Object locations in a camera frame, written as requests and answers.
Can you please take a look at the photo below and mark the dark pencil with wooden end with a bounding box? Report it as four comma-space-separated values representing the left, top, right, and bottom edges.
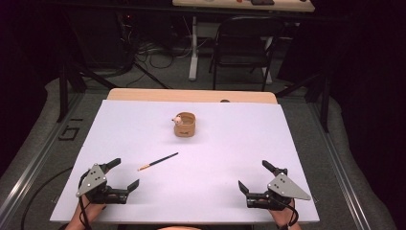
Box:
137, 151, 179, 173

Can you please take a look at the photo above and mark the light desk with white legs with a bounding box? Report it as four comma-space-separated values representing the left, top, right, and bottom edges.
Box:
171, 0, 316, 85

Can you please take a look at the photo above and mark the bundle of floor cables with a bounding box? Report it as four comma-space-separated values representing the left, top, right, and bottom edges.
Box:
125, 37, 212, 88

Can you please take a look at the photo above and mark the aluminium floor rail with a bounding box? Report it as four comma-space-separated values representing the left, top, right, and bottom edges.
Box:
306, 101, 373, 230
0, 92, 84, 226

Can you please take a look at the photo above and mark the tan pen holder with figurine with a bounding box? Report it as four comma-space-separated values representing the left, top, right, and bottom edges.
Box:
171, 111, 196, 138

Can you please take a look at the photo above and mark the person's right hand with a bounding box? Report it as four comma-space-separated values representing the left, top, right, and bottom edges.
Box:
268, 198, 301, 228

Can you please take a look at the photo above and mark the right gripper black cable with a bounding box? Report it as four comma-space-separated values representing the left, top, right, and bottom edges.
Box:
273, 194, 300, 228

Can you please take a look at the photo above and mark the black floor cable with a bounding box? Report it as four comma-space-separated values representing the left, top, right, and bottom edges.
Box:
20, 166, 75, 230

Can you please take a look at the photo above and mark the white table mat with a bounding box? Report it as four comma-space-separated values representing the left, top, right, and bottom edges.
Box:
49, 99, 321, 224

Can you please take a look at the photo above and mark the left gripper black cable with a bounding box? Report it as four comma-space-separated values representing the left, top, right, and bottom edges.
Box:
78, 171, 94, 230

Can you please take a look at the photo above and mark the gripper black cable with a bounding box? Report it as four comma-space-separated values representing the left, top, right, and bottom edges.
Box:
273, 194, 300, 228
78, 171, 94, 230

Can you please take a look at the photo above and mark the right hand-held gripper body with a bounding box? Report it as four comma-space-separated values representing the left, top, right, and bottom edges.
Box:
246, 168, 312, 212

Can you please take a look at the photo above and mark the person's left hand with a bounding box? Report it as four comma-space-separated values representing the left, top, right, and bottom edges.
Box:
74, 195, 107, 226

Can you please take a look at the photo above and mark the dark equipment box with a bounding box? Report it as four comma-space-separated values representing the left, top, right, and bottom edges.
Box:
65, 11, 137, 71

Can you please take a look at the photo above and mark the black folding chair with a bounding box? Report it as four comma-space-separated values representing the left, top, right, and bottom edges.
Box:
208, 15, 285, 93

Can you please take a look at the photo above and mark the black metal stand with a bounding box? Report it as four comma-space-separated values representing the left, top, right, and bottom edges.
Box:
275, 72, 331, 134
56, 58, 120, 124

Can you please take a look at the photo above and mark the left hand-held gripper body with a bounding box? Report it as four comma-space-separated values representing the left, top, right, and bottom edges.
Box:
76, 163, 129, 205

